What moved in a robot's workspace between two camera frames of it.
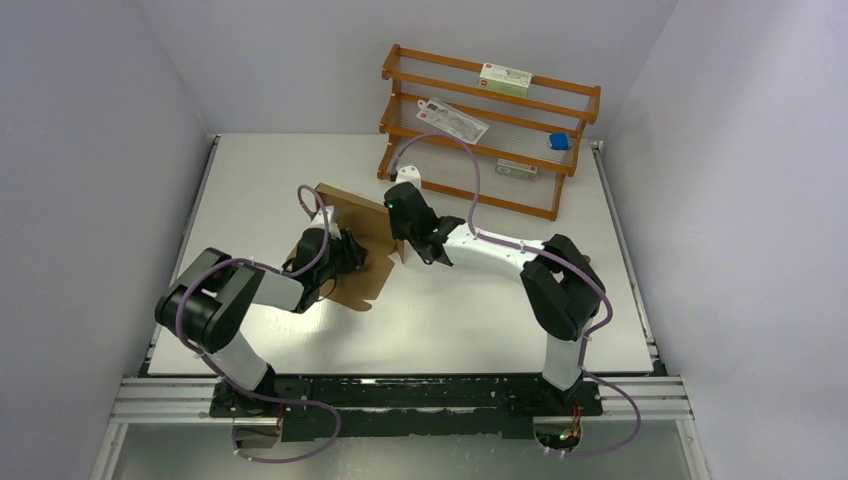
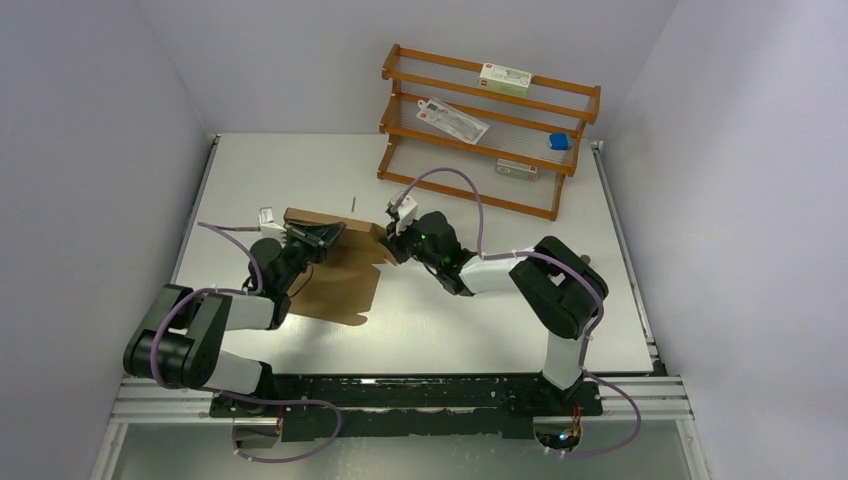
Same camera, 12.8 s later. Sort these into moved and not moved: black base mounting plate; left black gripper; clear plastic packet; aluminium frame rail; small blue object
Moved: left black gripper
Not moved: aluminium frame rail; small blue object; black base mounting plate; clear plastic packet
